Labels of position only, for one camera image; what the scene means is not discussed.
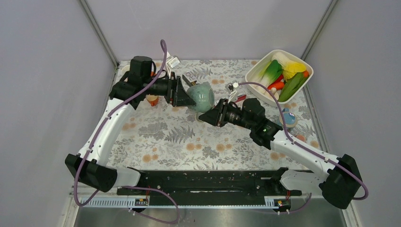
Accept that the green cucumber toy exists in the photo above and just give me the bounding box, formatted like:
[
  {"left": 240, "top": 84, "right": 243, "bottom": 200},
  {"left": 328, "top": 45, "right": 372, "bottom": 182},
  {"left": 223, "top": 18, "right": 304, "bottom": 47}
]
[{"left": 278, "top": 72, "right": 309, "bottom": 102}]

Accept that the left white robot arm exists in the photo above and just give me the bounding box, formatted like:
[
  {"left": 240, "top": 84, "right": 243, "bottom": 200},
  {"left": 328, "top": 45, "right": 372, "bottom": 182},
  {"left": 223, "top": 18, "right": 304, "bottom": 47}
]
[{"left": 65, "top": 56, "right": 196, "bottom": 194}]

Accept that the purple cable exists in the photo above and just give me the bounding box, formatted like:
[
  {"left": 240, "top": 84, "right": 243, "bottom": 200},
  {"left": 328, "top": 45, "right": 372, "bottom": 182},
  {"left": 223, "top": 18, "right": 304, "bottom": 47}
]
[
  {"left": 236, "top": 81, "right": 370, "bottom": 215},
  {"left": 73, "top": 39, "right": 181, "bottom": 225}
]

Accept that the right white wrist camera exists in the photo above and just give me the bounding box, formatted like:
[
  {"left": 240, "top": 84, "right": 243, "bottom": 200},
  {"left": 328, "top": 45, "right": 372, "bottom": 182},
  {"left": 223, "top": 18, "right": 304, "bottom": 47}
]
[{"left": 227, "top": 82, "right": 239, "bottom": 102}]

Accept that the black and white box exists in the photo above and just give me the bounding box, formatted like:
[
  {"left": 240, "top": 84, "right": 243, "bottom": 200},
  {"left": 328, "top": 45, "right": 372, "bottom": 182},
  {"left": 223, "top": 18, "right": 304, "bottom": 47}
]
[{"left": 182, "top": 71, "right": 199, "bottom": 87}]

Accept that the red and white box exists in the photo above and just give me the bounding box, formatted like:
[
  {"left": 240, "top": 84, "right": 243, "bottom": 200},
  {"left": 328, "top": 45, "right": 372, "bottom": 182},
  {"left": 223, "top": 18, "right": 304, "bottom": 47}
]
[{"left": 232, "top": 94, "right": 247, "bottom": 103}]

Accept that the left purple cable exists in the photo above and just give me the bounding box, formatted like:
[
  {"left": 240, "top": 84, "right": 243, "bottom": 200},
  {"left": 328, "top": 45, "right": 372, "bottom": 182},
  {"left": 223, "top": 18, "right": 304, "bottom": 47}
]
[{"left": 73, "top": 39, "right": 181, "bottom": 225}]

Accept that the blue tape roll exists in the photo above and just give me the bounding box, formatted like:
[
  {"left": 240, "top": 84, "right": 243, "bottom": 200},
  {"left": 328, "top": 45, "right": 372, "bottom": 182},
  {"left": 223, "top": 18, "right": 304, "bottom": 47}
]
[{"left": 282, "top": 108, "right": 298, "bottom": 131}]

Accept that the green leek toy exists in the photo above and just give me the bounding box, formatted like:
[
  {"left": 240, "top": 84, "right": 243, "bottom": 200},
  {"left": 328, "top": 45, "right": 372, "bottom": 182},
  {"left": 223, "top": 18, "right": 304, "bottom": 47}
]
[{"left": 259, "top": 60, "right": 283, "bottom": 87}]

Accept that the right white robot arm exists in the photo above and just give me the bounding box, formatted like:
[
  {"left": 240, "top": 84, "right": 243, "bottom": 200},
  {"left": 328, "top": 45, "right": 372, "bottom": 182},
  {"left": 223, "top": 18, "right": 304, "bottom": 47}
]
[{"left": 199, "top": 98, "right": 369, "bottom": 209}]

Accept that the napa cabbage toy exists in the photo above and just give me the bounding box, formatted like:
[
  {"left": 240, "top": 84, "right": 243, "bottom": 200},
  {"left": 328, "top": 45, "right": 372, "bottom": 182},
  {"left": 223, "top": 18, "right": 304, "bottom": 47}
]
[{"left": 271, "top": 52, "right": 291, "bottom": 67}]

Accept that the white vegetable tray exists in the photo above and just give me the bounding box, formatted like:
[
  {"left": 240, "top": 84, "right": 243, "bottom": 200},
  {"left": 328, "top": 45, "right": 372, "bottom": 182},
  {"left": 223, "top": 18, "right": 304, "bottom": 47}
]
[{"left": 245, "top": 50, "right": 314, "bottom": 107}]

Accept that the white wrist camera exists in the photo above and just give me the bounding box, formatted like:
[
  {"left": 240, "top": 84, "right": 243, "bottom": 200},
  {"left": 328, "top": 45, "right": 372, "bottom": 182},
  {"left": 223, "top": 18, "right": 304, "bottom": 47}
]
[
  {"left": 227, "top": 82, "right": 239, "bottom": 102},
  {"left": 166, "top": 55, "right": 181, "bottom": 70}
]

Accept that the green ceramic mug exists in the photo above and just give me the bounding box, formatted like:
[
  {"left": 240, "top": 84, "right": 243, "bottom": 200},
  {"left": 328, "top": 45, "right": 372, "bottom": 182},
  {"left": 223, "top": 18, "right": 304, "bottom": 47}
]
[{"left": 187, "top": 82, "right": 215, "bottom": 113}]

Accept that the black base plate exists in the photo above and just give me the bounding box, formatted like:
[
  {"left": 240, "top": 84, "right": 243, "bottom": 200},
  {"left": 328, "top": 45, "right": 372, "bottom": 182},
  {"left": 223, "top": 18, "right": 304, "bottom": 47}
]
[{"left": 85, "top": 169, "right": 335, "bottom": 208}]

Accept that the mushroom toy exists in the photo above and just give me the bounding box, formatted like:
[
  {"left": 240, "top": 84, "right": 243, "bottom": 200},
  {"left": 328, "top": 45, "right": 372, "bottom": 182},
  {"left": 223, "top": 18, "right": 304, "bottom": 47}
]
[{"left": 264, "top": 87, "right": 279, "bottom": 101}]

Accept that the red carrot toy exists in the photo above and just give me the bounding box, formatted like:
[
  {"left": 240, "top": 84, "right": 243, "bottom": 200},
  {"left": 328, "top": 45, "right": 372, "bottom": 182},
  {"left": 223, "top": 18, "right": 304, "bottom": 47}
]
[{"left": 268, "top": 81, "right": 285, "bottom": 90}]

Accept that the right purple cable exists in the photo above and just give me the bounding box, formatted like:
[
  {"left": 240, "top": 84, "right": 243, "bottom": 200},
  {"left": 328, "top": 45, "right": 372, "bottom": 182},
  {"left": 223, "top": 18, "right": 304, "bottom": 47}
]
[{"left": 236, "top": 81, "right": 370, "bottom": 215}]

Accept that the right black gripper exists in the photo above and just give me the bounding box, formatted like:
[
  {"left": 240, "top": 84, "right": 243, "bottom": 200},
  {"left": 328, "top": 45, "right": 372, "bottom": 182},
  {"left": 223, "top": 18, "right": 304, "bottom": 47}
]
[{"left": 199, "top": 98, "right": 255, "bottom": 130}]

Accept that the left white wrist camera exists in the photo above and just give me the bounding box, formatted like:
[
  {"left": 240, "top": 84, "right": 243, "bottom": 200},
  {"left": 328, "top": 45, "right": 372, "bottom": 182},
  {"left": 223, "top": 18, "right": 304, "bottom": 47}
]
[{"left": 166, "top": 55, "right": 181, "bottom": 70}]

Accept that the floral beige mug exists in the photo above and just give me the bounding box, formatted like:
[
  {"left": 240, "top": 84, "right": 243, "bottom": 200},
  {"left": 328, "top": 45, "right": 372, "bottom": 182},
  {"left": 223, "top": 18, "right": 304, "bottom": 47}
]
[{"left": 195, "top": 112, "right": 203, "bottom": 122}]

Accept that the floral tablecloth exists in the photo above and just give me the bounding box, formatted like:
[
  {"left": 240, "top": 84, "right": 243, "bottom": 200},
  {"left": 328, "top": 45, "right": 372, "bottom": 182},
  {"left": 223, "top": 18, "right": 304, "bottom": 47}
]
[{"left": 108, "top": 60, "right": 327, "bottom": 170}]

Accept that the brown pink dotted mug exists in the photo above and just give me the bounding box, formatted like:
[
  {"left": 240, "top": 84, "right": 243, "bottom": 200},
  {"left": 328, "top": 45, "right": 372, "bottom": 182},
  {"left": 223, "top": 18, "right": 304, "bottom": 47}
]
[{"left": 296, "top": 135, "right": 306, "bottom": 142}]

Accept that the orange enamel mug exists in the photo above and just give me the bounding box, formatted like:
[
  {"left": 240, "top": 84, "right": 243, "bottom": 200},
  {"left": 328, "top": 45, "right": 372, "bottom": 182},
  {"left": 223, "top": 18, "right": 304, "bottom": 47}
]
[{"left": 146, "top": 95, "right": 159, "bottom": 107}]

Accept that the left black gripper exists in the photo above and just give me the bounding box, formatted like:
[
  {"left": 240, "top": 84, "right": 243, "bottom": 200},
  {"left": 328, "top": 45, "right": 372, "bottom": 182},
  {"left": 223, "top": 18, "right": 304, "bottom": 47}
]
[{"left": 144, "top": 71, "right": 197, "bottom": 106}]

